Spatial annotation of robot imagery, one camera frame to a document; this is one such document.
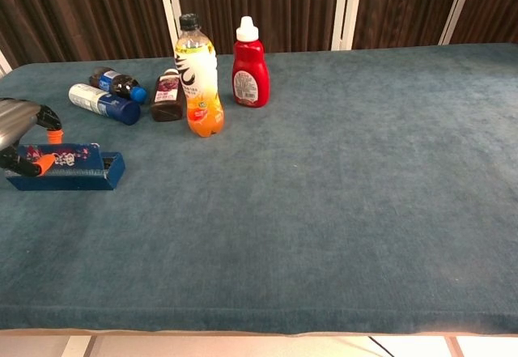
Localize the blue box with white lining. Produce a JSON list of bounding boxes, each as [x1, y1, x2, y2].
[[5, 142, 127, 193]]

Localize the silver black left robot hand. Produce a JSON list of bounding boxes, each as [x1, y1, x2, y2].
[[0, 97, 66, 178]]

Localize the orange juice plastic bottle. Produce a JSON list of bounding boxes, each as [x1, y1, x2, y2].
[[174, 13, 226, 139]]

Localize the brown pleated screen panel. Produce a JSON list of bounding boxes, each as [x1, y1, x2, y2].
[[449, 0, 518, 46], [351, 0, 467, 50], [0, 0, 172, 70], [172, 0, 350, 55]]

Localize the cola bottle with blue cap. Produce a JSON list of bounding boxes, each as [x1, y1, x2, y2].
[[88, 66, 149, 104]]

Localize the blue table cloth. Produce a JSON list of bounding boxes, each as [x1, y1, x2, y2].
[[0, 42, 518, 336]]

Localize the red ketchup squeeze bottle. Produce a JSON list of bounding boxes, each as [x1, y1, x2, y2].
[[231, 15, 271, 109]]

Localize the black cable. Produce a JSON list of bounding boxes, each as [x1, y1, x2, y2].
[[367, 334, 393, 357]]

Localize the dark purple juice bottle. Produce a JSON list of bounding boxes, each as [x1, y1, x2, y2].
[[149, 68, 185, 123]]

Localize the white and blue bottle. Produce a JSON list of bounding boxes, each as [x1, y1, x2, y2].
[[67, 83, 142, 126]]

